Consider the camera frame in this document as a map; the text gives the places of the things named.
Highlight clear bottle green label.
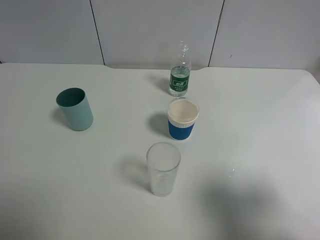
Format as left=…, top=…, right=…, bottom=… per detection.
left=168, top=41, right=192, bottom=98

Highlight white cup blue sleeve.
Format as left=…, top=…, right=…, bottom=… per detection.
left=167, top=97, right=199, bottom=141

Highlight teal plastic cup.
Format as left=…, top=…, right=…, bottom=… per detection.
left=56, top=87, right=94, bottom=131

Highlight clear drinking glass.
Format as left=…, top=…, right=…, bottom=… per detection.
left=146, top=142, right=181, bottom=197

